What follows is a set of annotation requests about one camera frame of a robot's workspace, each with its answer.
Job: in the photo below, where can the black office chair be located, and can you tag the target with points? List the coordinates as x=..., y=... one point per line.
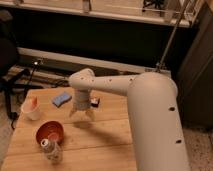
x=9, y=56

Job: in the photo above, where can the dark cabinet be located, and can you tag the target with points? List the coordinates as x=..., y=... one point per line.
x=195, y=75

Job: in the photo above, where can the clear plastic bottle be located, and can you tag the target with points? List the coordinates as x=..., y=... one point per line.
x=51, y=150

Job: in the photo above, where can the small dark box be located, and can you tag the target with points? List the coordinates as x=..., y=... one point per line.
x=95, y=102

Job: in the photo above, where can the red ceramic bowl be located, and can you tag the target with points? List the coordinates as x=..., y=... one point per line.
x=52, y=130

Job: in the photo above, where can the blue sponge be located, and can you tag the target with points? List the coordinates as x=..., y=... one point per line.
x=61, y=99

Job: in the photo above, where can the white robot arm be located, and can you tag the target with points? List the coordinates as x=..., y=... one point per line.
x=154, y=119

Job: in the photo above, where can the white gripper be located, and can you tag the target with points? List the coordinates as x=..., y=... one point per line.
x=81, y=102

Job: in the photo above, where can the metal pole stand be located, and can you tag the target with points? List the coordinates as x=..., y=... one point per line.
x=160, y=64

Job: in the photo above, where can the white cup with orange item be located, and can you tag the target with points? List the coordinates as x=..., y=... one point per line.
x=30, y=108

